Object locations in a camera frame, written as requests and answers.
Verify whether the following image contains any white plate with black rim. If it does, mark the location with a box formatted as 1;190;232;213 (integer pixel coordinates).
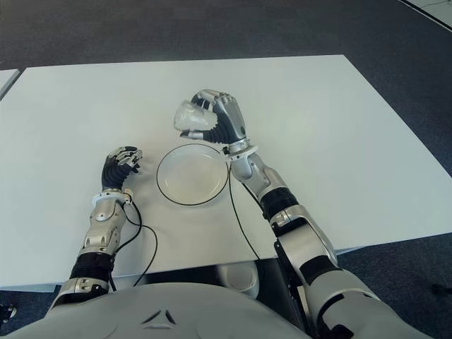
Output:
156;143;229;207

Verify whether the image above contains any white robot waist part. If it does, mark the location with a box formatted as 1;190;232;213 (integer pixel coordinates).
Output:
215;260;261;298

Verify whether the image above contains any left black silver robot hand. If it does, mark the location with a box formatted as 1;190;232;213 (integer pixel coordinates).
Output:
100;144;144;191

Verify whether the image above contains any grey robot torso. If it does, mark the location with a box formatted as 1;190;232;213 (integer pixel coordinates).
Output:
0;281;319;339

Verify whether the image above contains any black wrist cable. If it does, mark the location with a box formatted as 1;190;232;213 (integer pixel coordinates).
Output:
107;190;159;292
225;150;262;262

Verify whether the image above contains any clear plastic water bottle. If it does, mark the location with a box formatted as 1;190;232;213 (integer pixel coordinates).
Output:
173;99;218;132

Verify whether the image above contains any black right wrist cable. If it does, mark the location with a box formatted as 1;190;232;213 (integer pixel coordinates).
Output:
225;150;262;262

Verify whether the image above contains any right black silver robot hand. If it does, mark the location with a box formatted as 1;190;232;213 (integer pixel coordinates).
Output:
179;88;249;145

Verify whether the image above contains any white side table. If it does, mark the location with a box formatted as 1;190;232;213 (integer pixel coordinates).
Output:
0;69;20;102

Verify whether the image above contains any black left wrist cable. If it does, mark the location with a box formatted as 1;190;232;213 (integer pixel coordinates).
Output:
107;190;159;292

